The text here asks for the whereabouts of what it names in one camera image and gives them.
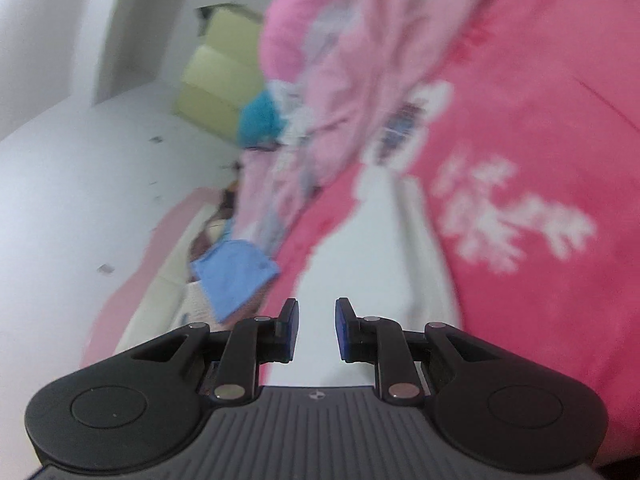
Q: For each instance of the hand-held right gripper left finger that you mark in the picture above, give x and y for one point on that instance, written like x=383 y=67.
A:
x=293 y=331

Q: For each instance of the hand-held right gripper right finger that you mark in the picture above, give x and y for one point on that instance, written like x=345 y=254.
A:
x=342 y=331

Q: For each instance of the white sweatshirt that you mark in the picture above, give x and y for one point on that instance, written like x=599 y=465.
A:
x=375 y=260

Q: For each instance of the stack of folded clothes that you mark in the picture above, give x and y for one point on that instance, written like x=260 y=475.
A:
x=197 y=305

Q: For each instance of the light blue folded cloth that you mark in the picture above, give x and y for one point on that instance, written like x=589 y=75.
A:
x=235 y=270

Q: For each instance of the purple patterned pillow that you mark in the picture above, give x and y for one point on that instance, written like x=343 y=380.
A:
x=207 y=240

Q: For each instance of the pink and white headboard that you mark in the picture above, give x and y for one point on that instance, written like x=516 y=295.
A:
x=150 y=290

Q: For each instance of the teal striped cloth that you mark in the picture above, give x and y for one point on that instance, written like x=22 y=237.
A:
x=260 y=120

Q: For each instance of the pale yellow wardrobe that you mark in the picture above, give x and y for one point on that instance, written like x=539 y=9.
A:
x=220 y=80

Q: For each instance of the pink printed quilt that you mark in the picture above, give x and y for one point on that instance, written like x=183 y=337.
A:
x=360 y=60

